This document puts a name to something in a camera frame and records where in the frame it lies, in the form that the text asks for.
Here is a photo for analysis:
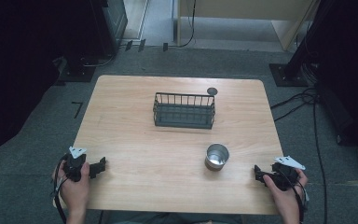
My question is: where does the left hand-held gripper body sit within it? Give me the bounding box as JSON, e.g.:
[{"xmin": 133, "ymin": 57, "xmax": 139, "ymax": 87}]
[{"xmin": 62, "ymin": 146, "xmax": 88, "ymax": 183}]

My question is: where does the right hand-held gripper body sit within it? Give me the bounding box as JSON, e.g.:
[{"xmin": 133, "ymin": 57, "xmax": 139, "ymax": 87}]
[{"xmin": 268, "ymin": 155, "xmax": 307, "ymax": 191}]

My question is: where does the person's right hand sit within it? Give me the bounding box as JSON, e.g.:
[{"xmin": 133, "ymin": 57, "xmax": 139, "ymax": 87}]
[{"xmin": 262, "ymin": 169, "xmax": 310, "ymax": 217}]

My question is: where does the person's left hand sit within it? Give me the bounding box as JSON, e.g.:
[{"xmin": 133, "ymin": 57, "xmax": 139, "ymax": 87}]
[{"xmin": 53, "ymin": 160, "xmax": 91, "ymax": 217}]

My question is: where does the metal cup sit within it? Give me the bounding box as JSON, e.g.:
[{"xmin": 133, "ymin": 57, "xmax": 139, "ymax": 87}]
[{"xmin": 204, "ymin": 143, "xmax": 230, "ymax": 172}]

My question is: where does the black metal stand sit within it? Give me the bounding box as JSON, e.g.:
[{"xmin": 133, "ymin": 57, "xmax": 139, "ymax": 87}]
[
  {"xmin": 55, "ymin": 46, "xmax": 97, "ymax": 85},
  {"xmin": 268, "ymin": 0, "xmax": 334, "ymax": 88}
]

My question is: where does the black curtain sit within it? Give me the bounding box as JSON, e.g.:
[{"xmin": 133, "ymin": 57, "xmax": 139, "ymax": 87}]
[
  {"xmin": 0, "ymin": 0, "xmax": 94, "ymax": 166},
  {"xmin": 304, "ymin": 0, "xmax": 358, "ymax": 161}
]

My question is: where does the black cabinet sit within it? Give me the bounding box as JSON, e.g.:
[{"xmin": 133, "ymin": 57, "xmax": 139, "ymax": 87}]
[{"xmin": 89, "ymin": 0, "xmax": 129, "ymax": 58}]

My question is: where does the light wooden furniture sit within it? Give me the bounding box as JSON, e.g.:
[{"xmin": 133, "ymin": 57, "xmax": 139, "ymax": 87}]
[{"xmin": 175, "ymin": 0, "xmax": 321, "ymax": 52}]

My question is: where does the right hand-held gripper cable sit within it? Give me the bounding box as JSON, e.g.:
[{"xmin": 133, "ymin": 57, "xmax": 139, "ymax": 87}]
[{"xmin": 278, "ymin": 169, "xmax": 308, "ymax": 224}]

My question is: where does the hand-held gripper cable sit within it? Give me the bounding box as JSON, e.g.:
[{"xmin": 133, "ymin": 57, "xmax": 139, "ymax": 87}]
[
  {"xmin": 50, "ymin": 153, "xmax": 68, "ymax": 224},
  {"xmin": 278, "ymin": 169, "xmax": 308, "ymax": 224}
]

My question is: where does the long black floor cable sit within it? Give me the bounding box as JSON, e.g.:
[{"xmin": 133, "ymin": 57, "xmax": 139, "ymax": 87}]
[{"xmin": 310, "ymin": 92, "xmax": 329, "ymax": 224}]

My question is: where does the left hand-held gripper cable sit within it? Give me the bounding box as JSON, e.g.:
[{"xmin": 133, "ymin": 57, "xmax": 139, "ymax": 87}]
[{"xmin": 50, "ymin": 153, "xmax": 68, "ymax": 224}]

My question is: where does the black wire basket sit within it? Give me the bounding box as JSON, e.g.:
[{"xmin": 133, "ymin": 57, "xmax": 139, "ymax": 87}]
[{"xmin": 152, "ymin": 91, "xmax": 216, "ymax": 130}]

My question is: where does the grey floor cable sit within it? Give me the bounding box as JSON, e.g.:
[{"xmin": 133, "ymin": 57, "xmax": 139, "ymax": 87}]
[{"xmin": 83, "ymin": 54, "xmax": 116, "ymax": 68}]

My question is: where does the black hanging cable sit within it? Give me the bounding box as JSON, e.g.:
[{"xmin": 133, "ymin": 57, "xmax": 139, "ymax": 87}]
[{"xmin": 176, "ymin": 0, "xmax": 198, "ymax": 49}]

